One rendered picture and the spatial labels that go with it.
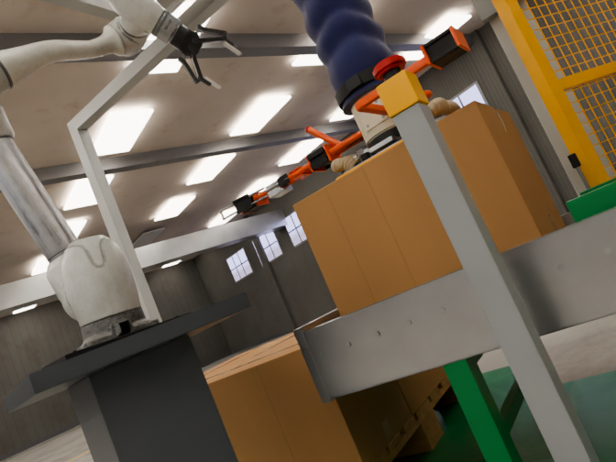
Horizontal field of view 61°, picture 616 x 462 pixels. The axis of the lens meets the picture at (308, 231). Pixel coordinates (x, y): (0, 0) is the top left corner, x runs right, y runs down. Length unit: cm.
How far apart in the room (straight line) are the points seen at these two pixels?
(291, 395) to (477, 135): 96
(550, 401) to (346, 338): 53
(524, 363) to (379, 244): 56
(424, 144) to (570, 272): 40
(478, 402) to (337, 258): 54
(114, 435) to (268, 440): 69
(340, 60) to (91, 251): 88
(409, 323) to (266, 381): 64
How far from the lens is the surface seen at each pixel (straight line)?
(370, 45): 163
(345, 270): 151
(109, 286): 137
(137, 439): 130
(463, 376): 129
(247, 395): 182
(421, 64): 134
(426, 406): 213
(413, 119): 104
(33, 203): 165
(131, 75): 508
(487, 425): 132
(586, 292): 119
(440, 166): 102
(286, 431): 178
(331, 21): 167
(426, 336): 128
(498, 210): 133
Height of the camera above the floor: 67
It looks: 7 degrees up
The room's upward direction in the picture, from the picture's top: 24 degrees counter-clockwise
